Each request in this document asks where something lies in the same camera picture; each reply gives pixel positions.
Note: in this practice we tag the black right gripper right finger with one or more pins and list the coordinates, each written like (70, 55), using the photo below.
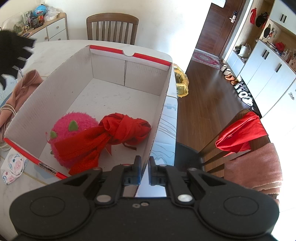
(173, 181)

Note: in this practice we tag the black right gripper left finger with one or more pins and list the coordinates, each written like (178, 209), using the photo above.
(115, 181)

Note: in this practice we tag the white patterned face mask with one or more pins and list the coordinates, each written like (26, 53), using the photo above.
(13, 166)

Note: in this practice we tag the white cardboard box red rim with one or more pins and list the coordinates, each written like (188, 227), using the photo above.
(98, 79)

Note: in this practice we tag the pink fabric garment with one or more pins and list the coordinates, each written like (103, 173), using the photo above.
(22, 91)

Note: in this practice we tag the red knotted cloth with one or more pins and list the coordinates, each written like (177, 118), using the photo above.
(85, 148)

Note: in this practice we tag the dark wooden chair right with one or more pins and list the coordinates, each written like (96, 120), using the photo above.
(214, 159)

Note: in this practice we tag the pink fuzzy plush toy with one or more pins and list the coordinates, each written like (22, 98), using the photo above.
(69, 125)

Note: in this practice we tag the yellow plastic bag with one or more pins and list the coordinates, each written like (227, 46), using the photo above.
(182, 81)

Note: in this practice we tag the pink towel on chair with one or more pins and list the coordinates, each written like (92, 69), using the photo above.
(259, 170)

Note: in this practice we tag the red cloth on chair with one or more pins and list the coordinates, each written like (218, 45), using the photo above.
(236, 138)

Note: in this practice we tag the black white floor mat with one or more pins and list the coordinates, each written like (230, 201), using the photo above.
(246, 97)

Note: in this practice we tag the red patterned doormat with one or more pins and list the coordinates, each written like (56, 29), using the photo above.
(206, 58)

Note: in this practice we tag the white shoe cabinet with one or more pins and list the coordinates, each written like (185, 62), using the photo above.
(263, 55)

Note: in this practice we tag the brown wooden door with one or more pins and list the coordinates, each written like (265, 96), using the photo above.
(218, 26)

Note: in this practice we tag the wooden slat-back chair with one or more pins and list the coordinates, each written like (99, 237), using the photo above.
(112, 27)

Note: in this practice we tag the white drawer sideboard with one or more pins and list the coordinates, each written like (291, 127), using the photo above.
(54, 30)

